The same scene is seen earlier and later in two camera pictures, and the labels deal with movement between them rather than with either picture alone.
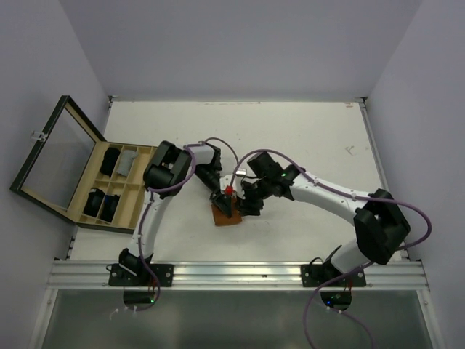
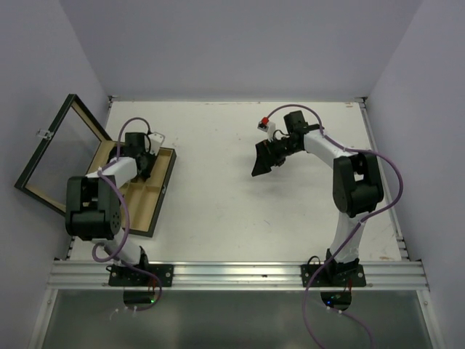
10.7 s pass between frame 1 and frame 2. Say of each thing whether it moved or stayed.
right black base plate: stayed
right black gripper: moved
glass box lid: stayed
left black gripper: moved
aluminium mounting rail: stayed
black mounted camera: stayed
